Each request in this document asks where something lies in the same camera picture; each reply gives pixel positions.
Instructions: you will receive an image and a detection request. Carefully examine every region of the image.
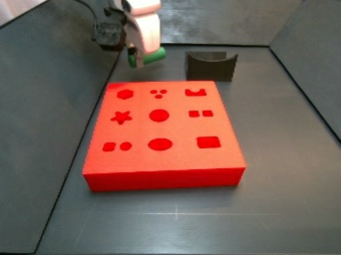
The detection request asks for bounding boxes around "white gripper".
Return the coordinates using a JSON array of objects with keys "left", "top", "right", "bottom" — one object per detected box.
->
[{"left": 113, "top": 0, "right": 162, "bottom": 69}]

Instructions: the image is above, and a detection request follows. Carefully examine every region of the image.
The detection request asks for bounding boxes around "green cylinder peg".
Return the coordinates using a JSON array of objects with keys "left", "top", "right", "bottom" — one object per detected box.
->
[{"left": 129, "top": 47, "right": 167, "bottom": 68}]

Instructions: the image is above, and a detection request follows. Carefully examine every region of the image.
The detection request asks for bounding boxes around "black curved regrasp stand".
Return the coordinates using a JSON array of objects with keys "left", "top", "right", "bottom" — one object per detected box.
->
[{"left": 185, "top": 52, "right": 238, "bottom": 82}]

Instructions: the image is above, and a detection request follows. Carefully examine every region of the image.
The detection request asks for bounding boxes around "red shape sorter box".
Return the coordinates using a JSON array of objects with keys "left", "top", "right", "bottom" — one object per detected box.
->
[{"left": 83, "top": 81, "right": 246, "bottom": 191}]

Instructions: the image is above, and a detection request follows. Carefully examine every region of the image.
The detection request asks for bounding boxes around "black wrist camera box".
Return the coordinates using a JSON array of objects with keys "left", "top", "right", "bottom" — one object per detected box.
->
[{"left": 91, "top": 7, "right": 127, "bottom": 52}]

